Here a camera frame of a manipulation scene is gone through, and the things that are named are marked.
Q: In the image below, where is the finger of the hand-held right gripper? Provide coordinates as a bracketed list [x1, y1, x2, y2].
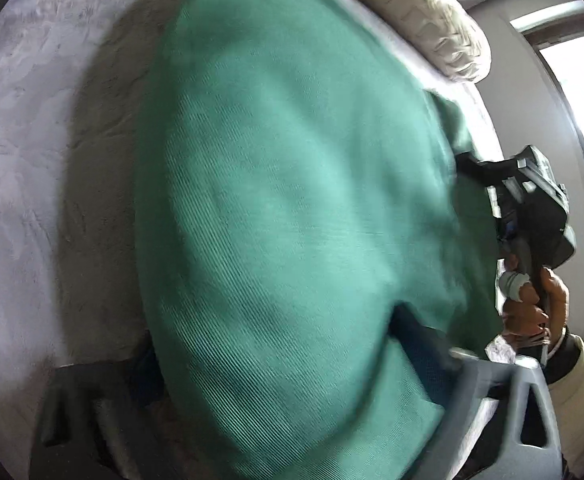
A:
[455, 153, 521, 191]

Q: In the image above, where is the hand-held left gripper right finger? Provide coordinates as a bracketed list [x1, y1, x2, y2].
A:
[391, 302, 566, 480]

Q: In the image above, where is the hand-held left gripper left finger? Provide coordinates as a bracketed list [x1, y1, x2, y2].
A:
[29, 360, 169, 480]

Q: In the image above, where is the green garment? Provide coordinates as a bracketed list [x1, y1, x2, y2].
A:
[133, 0, 506, 480]

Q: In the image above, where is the person's right hand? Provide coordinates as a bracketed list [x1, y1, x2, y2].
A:
[498, 252, 571, 353]

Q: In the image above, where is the cream quilted pillow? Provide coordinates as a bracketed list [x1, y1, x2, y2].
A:
[331, 0, 491, 84]

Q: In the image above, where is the lavender fleece blanket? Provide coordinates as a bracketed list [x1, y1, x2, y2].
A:
[0, 0, 504, 480]

